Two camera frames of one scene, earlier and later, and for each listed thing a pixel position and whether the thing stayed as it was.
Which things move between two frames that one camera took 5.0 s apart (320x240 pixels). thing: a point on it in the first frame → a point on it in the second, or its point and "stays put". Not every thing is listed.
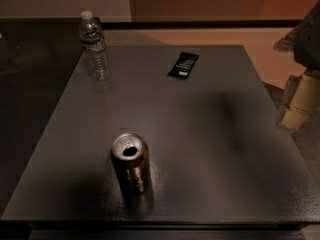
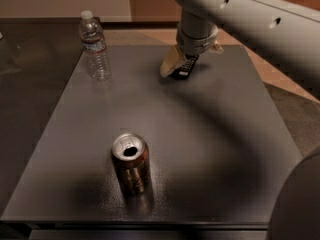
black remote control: [183, 65] stays put
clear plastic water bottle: [97, 54] stays put
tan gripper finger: [304, 100] → [189, 45]
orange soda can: [130, 160] stays put
